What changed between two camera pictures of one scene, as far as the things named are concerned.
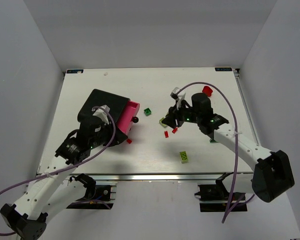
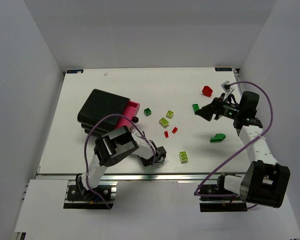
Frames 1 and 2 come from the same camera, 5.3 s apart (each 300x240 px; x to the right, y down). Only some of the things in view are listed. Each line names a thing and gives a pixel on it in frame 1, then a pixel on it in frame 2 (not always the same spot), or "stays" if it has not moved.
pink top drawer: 130,111 stays
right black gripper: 176,117 -> 217,110
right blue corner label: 223,69 stays
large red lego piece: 207,91 stays
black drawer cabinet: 116,104 stays
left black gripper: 111,136 -> 151,160
